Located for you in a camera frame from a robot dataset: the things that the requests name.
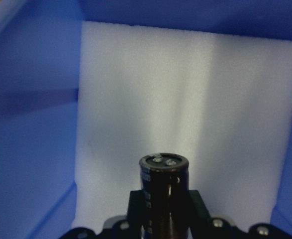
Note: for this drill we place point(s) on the blue plastic bin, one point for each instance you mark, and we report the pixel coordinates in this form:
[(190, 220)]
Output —
[(39, 79)]

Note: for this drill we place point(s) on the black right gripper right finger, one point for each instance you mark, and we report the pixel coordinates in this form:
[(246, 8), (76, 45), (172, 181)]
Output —
[(197, 207)]

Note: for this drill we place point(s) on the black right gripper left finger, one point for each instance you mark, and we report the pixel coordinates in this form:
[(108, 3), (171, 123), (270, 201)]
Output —
[(135, 211)]

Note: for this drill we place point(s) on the white foam pad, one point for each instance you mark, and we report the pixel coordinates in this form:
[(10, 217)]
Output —
[(224, 102)]

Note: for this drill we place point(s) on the black cylindrical capacitor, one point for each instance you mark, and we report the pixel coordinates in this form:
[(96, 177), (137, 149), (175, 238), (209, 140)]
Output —
[(165, 186)]

